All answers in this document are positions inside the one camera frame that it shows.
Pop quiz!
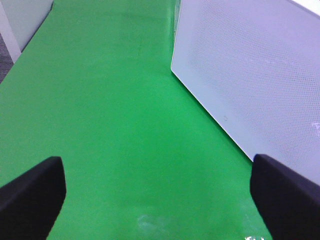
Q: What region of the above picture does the white cabinet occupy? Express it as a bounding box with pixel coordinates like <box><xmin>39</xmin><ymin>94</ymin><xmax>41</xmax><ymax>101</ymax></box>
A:
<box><xmin>0</xmin><ymin>0</ymin><xmax>54</xmax><ymax>62</ymax></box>

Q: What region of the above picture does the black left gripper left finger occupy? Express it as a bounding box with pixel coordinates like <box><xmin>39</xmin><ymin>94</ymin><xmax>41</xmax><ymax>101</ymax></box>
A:
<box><xmin>0</xmin><ymin>156</ymin><xmax>67</xmax><ymax>240</ymax></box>

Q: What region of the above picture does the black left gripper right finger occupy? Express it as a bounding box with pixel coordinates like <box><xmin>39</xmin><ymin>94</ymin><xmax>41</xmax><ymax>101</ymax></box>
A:
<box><xmin>250</xmin><ymin>154</ymin><xmax>320</xmax><ymax>240</ymax></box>

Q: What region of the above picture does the white microwave door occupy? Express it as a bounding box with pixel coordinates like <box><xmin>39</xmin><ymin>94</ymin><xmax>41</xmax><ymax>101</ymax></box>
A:
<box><xmin>171</xmin><ymin>0</ymin><xmax>320</xmax><ymax>183</ymax></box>

